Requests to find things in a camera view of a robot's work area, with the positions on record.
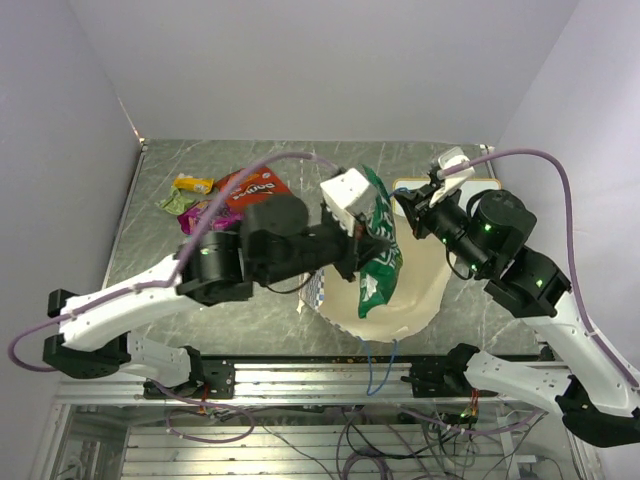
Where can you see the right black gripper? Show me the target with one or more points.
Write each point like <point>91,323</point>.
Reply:
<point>417,204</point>

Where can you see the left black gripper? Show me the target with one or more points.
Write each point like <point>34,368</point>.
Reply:
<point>358,247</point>

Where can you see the dark green snack bag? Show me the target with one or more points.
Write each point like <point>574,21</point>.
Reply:
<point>379,276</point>

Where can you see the checkered paper bag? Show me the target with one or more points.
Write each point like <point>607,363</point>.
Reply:
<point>415,302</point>

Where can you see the red snack packet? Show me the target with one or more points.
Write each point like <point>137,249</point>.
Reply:
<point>256,188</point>

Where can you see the yellow snack bar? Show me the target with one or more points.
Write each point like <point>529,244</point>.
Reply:
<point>193,184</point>

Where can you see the green snack packet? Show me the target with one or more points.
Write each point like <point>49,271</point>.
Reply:
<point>176,203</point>

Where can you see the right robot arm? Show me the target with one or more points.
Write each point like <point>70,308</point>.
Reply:
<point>594,400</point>

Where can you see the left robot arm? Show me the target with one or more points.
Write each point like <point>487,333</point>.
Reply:
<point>273,242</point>

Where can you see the white whiteboard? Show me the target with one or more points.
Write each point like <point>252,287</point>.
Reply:
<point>468,189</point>

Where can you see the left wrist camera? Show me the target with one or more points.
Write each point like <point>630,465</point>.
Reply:
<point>348,196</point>

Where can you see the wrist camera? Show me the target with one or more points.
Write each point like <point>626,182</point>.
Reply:
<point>348,196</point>
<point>453,170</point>

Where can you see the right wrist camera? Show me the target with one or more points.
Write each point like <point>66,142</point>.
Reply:
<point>453,170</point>

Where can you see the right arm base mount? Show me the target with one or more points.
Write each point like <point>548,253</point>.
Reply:
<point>431,380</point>

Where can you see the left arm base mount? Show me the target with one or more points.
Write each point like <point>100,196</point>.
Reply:
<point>188,373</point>

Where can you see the aluminium rail frame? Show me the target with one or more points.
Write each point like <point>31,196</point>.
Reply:
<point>326,376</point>

